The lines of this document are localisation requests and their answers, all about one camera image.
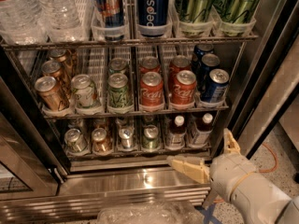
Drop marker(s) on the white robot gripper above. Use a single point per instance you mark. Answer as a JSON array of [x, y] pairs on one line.
[[226, 175]]

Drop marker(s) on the brown tea bottle white cap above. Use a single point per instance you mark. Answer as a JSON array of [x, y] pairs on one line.
[[200, 131]]

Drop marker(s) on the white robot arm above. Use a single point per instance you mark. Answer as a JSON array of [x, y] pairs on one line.
[[290, 214]]

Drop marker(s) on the brown tea bottle left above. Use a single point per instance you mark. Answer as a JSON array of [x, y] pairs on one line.
[[175, 133]]

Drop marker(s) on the silver can bottom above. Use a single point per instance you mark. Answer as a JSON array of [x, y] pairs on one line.
[[126, 135]]

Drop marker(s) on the stainless fridge door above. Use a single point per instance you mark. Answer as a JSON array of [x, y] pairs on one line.
[[266, 80]]

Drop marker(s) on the gold can bottom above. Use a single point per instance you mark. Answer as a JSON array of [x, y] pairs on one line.
[[101, 141]]

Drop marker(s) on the gold can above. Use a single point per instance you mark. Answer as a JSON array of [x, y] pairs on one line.
[[51, 92], [64, 57], [101, 141], [55, 69]]

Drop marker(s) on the white green can bottom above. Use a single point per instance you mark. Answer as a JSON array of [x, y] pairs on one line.
[[75, 140]]

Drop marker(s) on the white green can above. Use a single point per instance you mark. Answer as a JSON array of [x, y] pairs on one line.
[[75, 140], [85, 92]]

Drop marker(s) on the left glass fridge door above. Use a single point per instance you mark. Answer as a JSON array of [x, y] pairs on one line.
[[23, 175]]

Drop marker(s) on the clear water bottle right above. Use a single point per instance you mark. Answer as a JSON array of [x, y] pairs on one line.
[[62, 20]]

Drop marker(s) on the clear water bottle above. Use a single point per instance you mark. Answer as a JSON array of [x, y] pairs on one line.
[[62, 20], [19, 25]]

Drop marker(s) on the clear water bottle left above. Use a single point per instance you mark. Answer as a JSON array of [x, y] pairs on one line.
[[19, 25]]

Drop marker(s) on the blue floor tape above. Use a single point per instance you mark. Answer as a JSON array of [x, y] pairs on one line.
[[208, 214]]

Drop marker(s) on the red coke can front right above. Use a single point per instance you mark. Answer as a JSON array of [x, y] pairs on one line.
[[183, 87]]

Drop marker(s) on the red coke can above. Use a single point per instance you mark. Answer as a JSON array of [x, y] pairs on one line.
[[151, 88], [183, 87], [149, 64], [177, 64]]

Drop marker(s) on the blue pepsi can front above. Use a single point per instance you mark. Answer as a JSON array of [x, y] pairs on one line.
[[216, 85]]

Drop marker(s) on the blue pepsi can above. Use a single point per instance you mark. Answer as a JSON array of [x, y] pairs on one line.
[[152, 17], [216, 85], [209, 62], [198, 52]]

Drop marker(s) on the clear plastic bag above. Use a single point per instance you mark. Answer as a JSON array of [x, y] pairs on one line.
[[151, 213]]

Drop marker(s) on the red coke can front left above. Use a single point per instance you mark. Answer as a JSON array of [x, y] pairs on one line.
[[151, 88]]

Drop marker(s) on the blue pepsi can middle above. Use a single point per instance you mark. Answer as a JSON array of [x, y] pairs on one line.
[[209, 62]]

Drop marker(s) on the red coke can rear right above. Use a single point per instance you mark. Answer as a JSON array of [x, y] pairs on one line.
[[177, 64]]

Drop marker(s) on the blue pepsi can rear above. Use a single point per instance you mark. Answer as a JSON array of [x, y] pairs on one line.
[[198, 52]]

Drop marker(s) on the green can front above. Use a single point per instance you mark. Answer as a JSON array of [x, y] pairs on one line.
[[119, 91]]

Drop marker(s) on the red coke can rear left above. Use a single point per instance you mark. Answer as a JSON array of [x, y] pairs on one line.
[[149, 64]]

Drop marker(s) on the green can rear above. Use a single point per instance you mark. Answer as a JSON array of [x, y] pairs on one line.
[[117, 65]]

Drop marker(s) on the green tall can right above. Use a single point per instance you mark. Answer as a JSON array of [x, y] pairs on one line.
[[235, 12]]

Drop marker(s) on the green tall can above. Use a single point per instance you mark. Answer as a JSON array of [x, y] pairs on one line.
[[235, 12], [193, 15]]

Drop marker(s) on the green tall can left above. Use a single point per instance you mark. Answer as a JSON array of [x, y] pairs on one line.
[[193, 15]]

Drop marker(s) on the blue pepsi can top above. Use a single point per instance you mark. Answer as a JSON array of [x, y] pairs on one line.
[[152, 17]]

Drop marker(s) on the gold can front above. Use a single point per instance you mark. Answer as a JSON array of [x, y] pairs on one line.
[[51, 92]]

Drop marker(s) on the gold can rear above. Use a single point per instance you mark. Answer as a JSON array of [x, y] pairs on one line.
[[64, 57]]

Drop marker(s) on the gold can middle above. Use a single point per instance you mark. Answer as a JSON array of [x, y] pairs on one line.
[[55, 69]]

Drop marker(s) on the red bull can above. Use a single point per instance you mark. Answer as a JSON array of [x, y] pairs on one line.
[[109, 18]]

